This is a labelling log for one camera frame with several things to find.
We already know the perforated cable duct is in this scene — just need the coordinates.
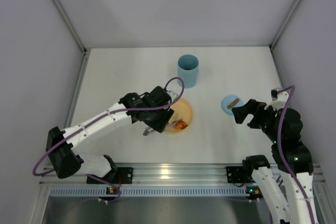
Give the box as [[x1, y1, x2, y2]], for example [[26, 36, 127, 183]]
[[49, 186, 248, 197]]

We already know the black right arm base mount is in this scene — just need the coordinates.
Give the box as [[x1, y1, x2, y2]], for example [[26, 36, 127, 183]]
[[226, 166, 249, 184]]

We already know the aluminium front rail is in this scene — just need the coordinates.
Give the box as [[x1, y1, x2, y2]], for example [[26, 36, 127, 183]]
[[38, 163, 326, 186]]

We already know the beige round plate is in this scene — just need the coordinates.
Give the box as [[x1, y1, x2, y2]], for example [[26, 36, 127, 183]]
[[164, 98, 194, 134]]

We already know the light blue lid with strap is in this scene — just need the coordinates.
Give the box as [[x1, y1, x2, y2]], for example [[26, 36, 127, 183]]
[[221, 95, 244, 116]]

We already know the aluminium frame post left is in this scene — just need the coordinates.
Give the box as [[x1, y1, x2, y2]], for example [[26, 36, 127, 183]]
[[34, 0, 88, 53]]

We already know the red orange fried piece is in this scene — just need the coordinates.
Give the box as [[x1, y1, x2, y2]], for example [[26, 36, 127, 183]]
[[173, 120, 188, 130]]

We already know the aluminium frame post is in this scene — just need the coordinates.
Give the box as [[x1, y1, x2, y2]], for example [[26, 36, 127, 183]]
[[34, 0, 88, 53], [270, 0, 320, 50]]

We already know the aluminium frame post right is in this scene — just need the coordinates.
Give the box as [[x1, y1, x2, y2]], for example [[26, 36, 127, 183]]
[[270, 0, 320, 50]]

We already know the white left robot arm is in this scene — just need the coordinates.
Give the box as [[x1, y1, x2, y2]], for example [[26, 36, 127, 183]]
[[46, 86, 174, 184]]

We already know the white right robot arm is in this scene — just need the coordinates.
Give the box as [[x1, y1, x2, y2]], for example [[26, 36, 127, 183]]
[[232, 85, 318, 223]]

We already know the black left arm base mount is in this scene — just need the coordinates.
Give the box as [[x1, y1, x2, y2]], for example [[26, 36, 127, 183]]
[[86, 166, 134, 185]]

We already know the light blue cylindrical container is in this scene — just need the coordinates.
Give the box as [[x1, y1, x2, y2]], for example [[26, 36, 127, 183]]
[[177, 55, 199, 89]]

